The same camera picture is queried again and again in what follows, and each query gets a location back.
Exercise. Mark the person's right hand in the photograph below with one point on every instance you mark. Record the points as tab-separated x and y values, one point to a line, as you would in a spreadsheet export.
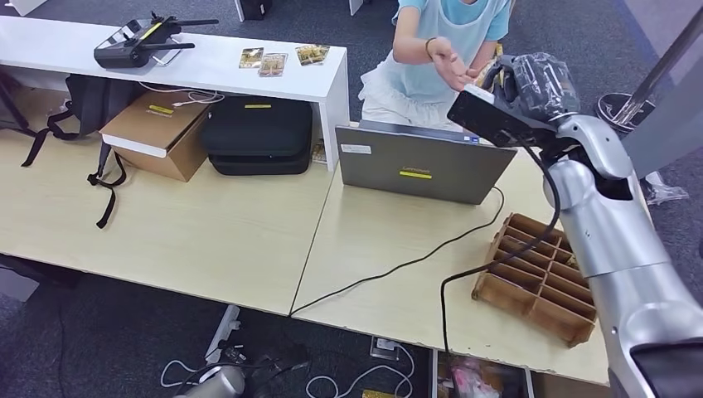
453	68

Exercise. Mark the wooden slotted card holder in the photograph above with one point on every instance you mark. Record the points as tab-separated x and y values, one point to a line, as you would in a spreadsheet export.
527	296

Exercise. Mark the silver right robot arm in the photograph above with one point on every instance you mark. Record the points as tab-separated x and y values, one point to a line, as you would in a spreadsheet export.
620	236

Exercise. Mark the person's left forearm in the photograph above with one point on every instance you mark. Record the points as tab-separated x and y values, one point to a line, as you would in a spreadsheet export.
484	50

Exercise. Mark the person's right forearm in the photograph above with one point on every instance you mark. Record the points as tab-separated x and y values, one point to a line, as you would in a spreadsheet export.
412	33

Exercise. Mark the person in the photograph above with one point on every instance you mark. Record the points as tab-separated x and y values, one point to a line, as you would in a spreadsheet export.
423	82

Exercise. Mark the small printed card stack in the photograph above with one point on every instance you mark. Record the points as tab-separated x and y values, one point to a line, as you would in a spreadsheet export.
318	152

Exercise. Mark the grey laptop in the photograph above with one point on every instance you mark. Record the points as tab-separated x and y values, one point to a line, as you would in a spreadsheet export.
423	165

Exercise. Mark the black zip carry case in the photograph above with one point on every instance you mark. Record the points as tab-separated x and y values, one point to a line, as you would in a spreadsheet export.
257	132

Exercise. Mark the black box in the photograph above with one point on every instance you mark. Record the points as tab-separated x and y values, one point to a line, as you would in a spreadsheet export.
255	10

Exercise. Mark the white desk shelf riser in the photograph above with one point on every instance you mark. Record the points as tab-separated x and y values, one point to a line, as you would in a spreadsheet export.
219	68

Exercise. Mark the grey partition panel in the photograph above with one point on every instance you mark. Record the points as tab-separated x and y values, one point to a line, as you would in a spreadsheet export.
681	121

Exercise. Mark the clear plastic bag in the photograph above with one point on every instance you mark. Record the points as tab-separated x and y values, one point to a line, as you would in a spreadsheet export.
662	191

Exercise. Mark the white flat phone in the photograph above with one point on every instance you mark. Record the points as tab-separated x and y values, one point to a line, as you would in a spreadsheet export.
170	57

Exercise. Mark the metal floor socket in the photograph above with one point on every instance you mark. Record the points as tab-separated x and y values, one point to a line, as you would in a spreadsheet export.
384	349

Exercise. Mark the brown cardboard box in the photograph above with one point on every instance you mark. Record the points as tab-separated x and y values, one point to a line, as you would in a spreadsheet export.
163	143

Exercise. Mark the pink plastic bag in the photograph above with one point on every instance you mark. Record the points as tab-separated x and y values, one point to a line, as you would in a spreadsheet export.
467	382

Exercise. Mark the black drone remote controller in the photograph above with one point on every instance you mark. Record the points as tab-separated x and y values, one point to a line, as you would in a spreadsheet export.
122	54

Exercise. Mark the white power strip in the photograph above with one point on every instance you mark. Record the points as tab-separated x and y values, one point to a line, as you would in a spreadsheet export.
224	328

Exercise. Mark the black backpack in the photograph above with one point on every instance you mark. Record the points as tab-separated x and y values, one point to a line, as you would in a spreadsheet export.
99	101

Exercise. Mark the grey box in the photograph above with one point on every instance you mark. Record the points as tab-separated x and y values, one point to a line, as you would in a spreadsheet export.
16	285

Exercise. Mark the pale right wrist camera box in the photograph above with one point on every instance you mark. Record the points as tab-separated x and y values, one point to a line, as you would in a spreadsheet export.
479	93

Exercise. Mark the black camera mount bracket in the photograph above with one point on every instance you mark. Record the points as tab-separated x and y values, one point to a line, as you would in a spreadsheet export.
489	118

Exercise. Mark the chrome stanchion post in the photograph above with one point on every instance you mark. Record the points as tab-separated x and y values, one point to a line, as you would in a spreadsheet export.
659	60

